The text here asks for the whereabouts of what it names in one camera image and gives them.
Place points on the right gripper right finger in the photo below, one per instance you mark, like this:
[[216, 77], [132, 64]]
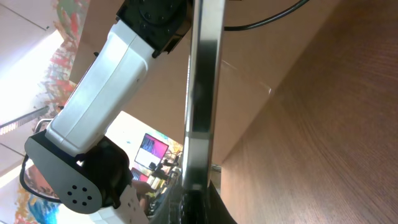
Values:
[[215, 210]]

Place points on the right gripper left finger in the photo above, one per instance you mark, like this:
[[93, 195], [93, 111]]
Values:
[[165, 208]]

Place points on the black Samsung smartphone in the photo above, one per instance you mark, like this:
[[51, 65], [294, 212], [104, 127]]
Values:
[[202, 92]]

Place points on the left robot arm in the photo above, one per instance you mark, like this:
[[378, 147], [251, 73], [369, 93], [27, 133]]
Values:
[[89, 173]]

